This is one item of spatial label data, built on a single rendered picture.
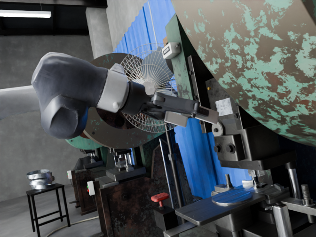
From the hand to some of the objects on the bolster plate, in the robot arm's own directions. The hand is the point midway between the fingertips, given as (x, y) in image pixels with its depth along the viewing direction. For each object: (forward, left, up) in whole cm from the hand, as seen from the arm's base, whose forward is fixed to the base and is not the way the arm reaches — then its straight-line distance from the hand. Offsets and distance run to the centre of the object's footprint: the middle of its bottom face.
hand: (197, 119), depth 62 cm
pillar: (+32, -3, -31) cm, 44 cm away
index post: (+12, -10, -34) cm, 37 cm away
